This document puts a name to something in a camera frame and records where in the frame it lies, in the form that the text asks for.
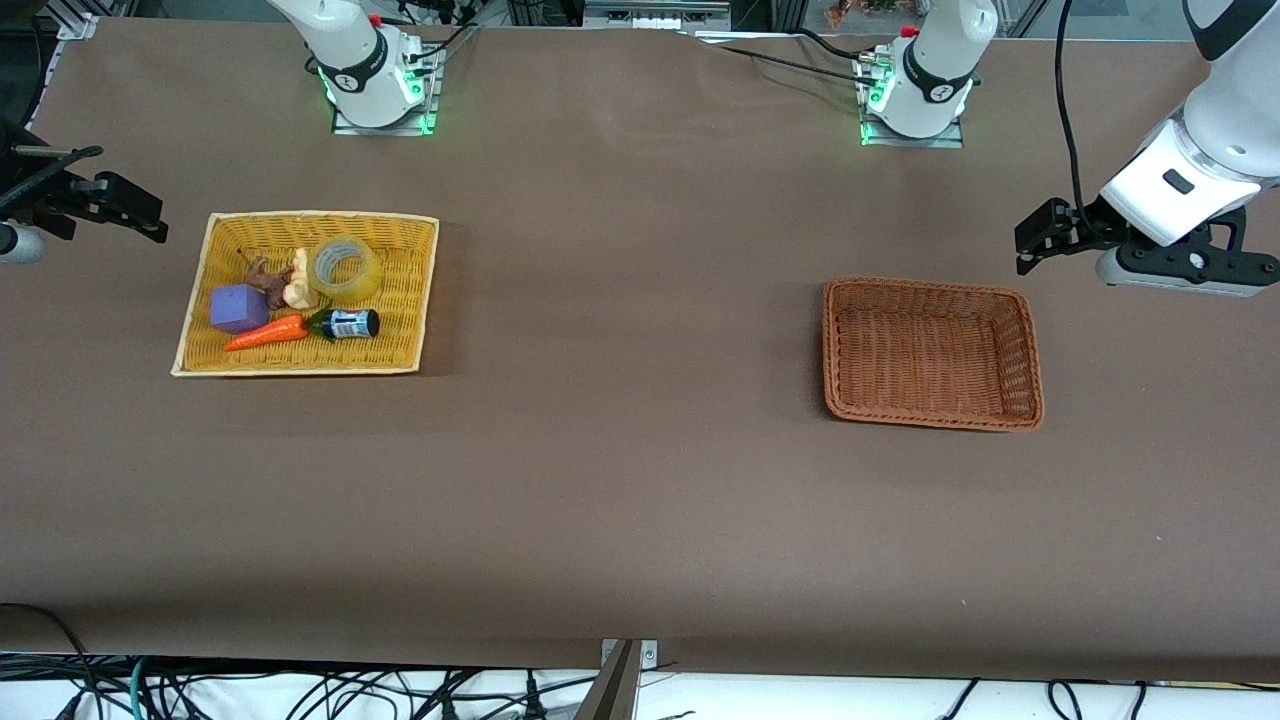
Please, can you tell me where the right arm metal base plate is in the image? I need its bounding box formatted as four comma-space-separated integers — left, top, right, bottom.
330, 45, 443, 136

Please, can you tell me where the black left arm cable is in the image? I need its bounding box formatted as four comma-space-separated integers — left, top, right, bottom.
1054, 0, 1093, 213

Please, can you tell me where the brown angled strut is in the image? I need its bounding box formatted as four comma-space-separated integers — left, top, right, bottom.
572, 640, 643, 720

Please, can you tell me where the aluminium frame profile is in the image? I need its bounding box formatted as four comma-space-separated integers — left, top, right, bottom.
22, 0, 101, 129

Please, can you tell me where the black base cable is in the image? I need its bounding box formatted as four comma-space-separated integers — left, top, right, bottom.
405, 22, 479, 63

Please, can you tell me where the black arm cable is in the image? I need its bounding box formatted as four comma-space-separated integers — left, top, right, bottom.
0, 145, 104, 217
1054, 0, 1093, 213

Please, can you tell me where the orange background object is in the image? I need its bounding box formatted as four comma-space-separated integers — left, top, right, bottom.
825, 0, 901, 28

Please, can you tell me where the yellow wicker basket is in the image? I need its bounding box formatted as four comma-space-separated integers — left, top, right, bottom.
170, 210, 441, 378

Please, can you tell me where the brown wicker basket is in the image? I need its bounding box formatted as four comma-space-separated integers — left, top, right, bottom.
822, 277, 1046, 433

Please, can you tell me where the metal table edge bracket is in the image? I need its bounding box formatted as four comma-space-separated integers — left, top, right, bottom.
600, 638, 660, 670

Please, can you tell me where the black cable on table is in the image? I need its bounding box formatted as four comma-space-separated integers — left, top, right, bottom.
795, 28, 881, 63
712, 42, 869, 85

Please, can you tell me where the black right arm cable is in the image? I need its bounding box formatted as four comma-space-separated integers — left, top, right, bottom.
0, 145, 104, 217

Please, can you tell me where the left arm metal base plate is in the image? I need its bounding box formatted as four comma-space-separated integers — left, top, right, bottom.
858, 50, 966, 149

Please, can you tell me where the grey equipment box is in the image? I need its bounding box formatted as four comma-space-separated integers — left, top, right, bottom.
583, 0, 733, 31

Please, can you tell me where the brown dried root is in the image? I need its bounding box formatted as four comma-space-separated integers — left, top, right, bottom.
238, 250, 293, 309

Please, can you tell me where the purple cube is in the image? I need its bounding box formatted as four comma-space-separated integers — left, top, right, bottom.
210, 284, 271, 335

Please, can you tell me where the beige ginger root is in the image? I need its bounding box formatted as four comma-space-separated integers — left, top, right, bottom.
282, 248, 319, 309

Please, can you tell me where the clear yellowish tape roll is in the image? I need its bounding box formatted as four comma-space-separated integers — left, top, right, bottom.
307, 235, 384, 303

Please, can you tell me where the orange toy carrot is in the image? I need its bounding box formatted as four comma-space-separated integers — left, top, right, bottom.
224, 308, 336, 352

